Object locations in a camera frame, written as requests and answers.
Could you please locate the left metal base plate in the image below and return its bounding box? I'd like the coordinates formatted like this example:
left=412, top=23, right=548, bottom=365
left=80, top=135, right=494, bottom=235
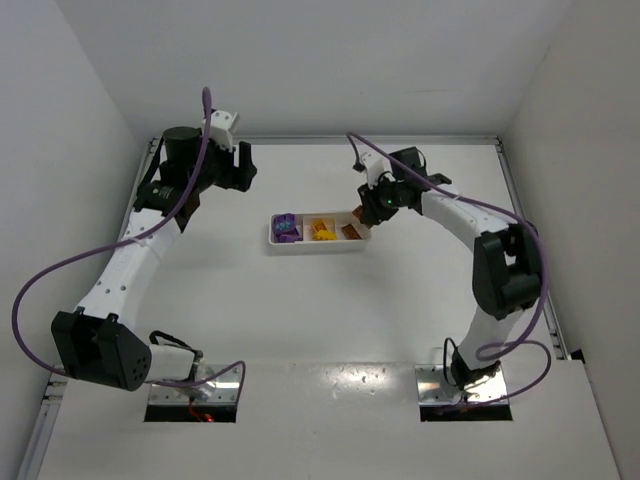
left=144, top=365, right=244, bottom=423

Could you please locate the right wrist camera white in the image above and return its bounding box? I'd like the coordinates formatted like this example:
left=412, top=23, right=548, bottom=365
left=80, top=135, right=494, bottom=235
left=353, top=152, right=392, bottom=189

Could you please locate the yellow lego brick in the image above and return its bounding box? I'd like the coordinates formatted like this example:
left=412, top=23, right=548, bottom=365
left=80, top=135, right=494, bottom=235
left=312, top=230, right=338, bottom=241

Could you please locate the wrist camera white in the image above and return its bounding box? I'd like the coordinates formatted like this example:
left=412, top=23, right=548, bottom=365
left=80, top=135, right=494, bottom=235
left=208, top=110, right=240, bottom=152
left=353, top=152, right=392, bottom=189

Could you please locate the orange curved lego brick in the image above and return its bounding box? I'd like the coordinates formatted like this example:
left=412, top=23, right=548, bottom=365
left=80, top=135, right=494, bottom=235
left=309, top=217, right=335, bottom=234

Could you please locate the purple lego brick front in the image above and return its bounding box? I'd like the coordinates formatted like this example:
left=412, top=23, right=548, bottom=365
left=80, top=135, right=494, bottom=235
left=274, top=228, right=302, bottom=244

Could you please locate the metal base plate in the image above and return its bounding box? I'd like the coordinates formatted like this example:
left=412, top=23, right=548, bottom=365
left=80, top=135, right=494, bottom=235
left=415, top=364, right=513, bottom=423
left=144, top=365, right=244, bottom=423

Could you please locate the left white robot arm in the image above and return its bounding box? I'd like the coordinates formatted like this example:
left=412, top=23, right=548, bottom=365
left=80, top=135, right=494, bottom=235
left=51, top=126, right=257, bottom=391

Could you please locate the purple lego brick top pile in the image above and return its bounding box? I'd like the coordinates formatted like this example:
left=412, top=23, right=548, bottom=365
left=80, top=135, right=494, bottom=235
left=272, top=213, right=296, bottom=236

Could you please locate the brown lego brick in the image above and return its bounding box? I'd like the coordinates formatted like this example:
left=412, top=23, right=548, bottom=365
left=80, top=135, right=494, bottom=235
left=352, top=206, right=363, bottom=220
left=341, top=224, right=362, bottom=240

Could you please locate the white three-compartment tray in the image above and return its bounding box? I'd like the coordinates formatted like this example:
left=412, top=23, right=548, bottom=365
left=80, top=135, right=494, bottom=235
left=269, top=211, right=371, bottom=255

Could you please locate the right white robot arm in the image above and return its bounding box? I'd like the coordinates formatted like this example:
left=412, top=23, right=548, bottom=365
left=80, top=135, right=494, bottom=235
left=353, top=147, right=543, bottom=388

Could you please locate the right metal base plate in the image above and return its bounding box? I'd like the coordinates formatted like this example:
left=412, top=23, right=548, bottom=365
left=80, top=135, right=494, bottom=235
left=415, top=364, right=513, bottom=423

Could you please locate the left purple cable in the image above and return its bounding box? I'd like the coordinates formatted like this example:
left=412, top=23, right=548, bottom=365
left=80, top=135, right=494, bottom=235
left=10, top=87, right=247, bottom=386

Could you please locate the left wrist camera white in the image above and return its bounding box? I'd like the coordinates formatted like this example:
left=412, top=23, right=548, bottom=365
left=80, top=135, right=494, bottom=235
left=208, top=110, right=240, bottom=152

